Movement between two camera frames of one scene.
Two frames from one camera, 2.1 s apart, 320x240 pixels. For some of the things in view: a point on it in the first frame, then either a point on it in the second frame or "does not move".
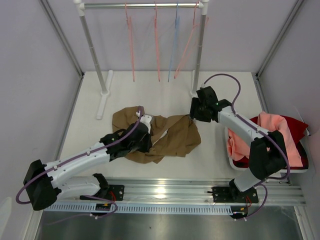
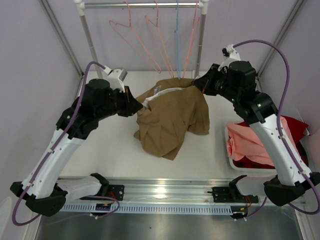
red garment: x=295 y=128 does not move
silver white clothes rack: x=105 y=86 does not move
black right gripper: x=193 y=113 -> x=205 y=83
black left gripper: x=148 y=144 -> x=131 y=105
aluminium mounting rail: x=287 y=191 does not move
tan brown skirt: x=125 y=117 -> x=173 y=107
